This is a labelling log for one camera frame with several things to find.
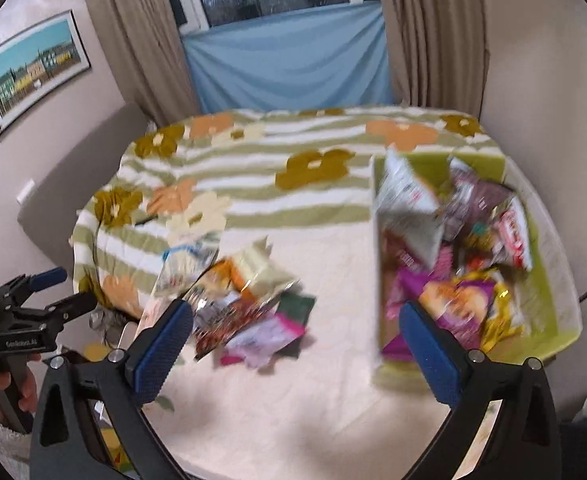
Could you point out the purple snack packet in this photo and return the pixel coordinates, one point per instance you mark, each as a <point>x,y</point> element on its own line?
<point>453,300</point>

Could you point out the dark green snack packet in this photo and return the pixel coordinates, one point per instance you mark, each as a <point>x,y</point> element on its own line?
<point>298,305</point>

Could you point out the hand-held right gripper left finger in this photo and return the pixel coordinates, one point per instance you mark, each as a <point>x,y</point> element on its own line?
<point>163,355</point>

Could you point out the dark purple bread packet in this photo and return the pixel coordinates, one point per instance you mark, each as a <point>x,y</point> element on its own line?
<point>478,200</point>

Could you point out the red patterned snack packet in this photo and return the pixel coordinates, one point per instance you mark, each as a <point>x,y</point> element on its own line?
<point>223,322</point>

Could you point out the yellow snack packet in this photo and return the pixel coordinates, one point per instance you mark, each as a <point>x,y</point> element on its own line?
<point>506,320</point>

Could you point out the white blue snack packet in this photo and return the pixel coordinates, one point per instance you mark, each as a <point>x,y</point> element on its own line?
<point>183,265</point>

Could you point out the white printed snack packet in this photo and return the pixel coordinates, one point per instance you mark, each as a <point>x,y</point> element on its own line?
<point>403,200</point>

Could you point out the white wall outlet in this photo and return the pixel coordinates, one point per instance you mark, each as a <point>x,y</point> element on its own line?
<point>25,191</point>

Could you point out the floral striped blanket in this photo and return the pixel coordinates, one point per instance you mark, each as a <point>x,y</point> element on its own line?
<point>273,135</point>

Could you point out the cream snack packet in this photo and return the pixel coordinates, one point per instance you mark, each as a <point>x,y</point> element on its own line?
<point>261,270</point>

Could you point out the beige curtain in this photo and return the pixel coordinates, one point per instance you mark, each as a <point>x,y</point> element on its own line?
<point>138,40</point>
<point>433,35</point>

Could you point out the grey headboard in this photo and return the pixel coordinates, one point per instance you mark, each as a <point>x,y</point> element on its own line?
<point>78,175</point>

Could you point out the pink snack packet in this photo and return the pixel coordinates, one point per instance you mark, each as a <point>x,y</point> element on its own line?
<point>443,262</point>

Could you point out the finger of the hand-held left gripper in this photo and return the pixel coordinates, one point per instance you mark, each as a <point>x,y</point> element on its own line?
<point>48,277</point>
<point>73,305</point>

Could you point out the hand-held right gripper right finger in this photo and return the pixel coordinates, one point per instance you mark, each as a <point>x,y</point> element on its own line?
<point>433,355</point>

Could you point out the red white snack packet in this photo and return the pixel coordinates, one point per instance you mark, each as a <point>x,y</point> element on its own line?
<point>516,240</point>

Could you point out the framed wall picture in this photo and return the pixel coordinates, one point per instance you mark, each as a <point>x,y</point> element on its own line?
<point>33,70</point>

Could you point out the blue cloth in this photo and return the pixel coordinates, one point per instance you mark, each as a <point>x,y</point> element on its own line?
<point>288,65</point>

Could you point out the green cardboard box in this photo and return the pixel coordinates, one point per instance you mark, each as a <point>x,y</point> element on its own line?
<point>548,310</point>

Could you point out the brown orange snack packet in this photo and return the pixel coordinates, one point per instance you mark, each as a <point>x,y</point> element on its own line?
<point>221,277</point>

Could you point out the magenta snack packet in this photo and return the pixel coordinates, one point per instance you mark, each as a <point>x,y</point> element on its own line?
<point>268,337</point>

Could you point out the person's left hand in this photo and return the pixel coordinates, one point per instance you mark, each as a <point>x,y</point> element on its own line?
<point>30,392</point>

